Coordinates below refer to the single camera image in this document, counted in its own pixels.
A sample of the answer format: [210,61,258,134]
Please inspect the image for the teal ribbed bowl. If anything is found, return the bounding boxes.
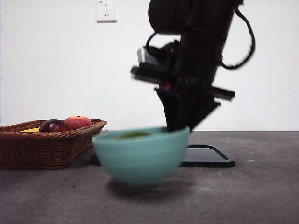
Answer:
[92,126,190,187]

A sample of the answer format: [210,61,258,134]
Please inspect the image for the dark red apple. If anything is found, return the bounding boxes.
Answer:
[39,119,70,133]

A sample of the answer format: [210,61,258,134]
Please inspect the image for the white wall socket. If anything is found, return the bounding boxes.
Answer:
[96,0,118,23]

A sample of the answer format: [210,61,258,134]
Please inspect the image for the green avocado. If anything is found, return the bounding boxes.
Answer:
[115,131,149,140]

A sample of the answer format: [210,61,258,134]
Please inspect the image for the black rectangular tray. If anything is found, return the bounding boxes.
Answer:
[90,144,236,168]

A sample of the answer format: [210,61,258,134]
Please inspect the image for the brown wicker basket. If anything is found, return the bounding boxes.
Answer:
[0,119,107,170]

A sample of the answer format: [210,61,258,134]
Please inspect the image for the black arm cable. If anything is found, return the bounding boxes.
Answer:
[146,32,165,56]
[219,2,256,70]

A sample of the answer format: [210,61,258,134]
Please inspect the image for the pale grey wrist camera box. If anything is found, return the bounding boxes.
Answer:
[137,46,164,68]

